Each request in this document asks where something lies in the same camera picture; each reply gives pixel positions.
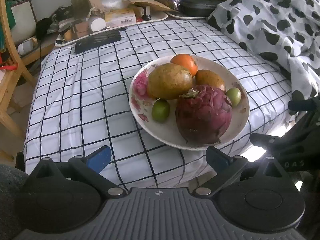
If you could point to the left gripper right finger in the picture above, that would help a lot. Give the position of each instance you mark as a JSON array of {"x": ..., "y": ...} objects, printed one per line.
[{"x": 228, "y": 169}]

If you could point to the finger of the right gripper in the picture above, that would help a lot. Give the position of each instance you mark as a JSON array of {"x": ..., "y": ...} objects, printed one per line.
[
  {"x": 272, "y": 144},
  {"x": 302, "y": 105}
]

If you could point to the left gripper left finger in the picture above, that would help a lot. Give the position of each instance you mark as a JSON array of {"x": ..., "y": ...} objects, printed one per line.
[{"x": 87, "y": 170}]

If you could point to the dark red dragon fruit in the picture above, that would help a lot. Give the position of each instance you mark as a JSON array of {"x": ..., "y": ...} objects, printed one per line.
[{"x": 203, "y": 115}]

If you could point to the small brown kiwi fruit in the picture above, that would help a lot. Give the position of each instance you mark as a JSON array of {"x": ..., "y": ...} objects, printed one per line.
[{"x": 207, "y": 77}]

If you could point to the large orange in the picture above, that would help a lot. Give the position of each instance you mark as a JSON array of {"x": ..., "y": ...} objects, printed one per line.
[{"x": 186, "y": 61}]

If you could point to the checked white tablecloth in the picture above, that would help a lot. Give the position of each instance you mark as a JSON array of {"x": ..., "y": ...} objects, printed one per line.
[{"x": 81, "y": 103}]

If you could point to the cow print cloth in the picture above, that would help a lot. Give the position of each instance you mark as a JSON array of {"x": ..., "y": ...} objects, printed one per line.
[{"x": 284, "y": 33}]

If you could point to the wooden chair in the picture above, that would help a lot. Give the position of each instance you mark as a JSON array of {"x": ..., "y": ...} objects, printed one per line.
[{"x": 10, "y": 80}]

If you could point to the white tray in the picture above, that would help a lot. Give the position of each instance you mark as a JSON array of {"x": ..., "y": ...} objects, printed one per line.
[{"x": 156, "y": 16}]

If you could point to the black phone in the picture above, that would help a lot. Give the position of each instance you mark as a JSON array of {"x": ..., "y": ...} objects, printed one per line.
[{"x": 97, "y": 40}]

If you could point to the small brown leather pouch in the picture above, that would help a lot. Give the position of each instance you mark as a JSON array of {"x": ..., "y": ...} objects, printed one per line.
[{"x": 81, "y": 29}]

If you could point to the white cylinder bottle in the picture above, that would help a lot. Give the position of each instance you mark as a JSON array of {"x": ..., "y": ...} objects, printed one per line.
[{"x": 96, "y": 24}]

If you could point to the black zip case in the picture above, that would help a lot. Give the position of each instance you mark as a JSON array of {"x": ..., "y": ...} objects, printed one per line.
[{"x": 198, "y": 8}]

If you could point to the yellow medicine box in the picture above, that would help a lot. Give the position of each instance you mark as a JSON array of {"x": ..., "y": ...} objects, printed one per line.
[{"x": 118, "y": 18}]

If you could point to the crumpled brown paper bag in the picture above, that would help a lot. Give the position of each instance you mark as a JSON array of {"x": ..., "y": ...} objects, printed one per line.
[{"x": 96, "y": 8}]

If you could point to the white plastic bag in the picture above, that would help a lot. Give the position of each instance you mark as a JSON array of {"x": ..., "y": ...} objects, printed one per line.
[{"x": 114, "y": 4}]

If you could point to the brown paper envelope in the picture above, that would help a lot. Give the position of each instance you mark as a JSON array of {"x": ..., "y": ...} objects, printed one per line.
[{"x": 151, "y": 3}]

